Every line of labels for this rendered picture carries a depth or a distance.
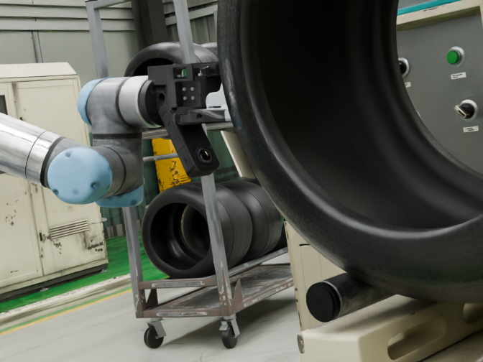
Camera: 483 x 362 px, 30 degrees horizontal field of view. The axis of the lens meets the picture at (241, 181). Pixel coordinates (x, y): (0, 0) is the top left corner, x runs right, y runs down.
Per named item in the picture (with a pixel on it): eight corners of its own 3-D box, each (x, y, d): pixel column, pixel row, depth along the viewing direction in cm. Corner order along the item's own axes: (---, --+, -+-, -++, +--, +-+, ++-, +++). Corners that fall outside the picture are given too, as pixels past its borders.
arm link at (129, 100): (121, 130, 130) (163, 124, 136) (141, 130, 127) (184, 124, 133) (116, 77, 129) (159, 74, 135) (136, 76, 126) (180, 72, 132)
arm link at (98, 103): (114, 131, 143) (113, 77, 142) (159, 132, 135) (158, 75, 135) (73, 133, 137) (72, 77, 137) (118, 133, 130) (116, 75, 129)
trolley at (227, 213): (260, 295, 604) (217, 9, 594) (345, 292, 570) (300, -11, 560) (137, 352, 492) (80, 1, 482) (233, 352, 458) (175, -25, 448)
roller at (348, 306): (476, 263, 124) (461, 233, 125) (502, 251, 121) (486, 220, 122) (314, 329, 99) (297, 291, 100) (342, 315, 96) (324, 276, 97)
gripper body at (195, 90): (192, 63, 117) (134, 67, 126) (198, 128, 118) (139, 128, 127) (234, 59, 123) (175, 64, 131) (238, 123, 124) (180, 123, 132)
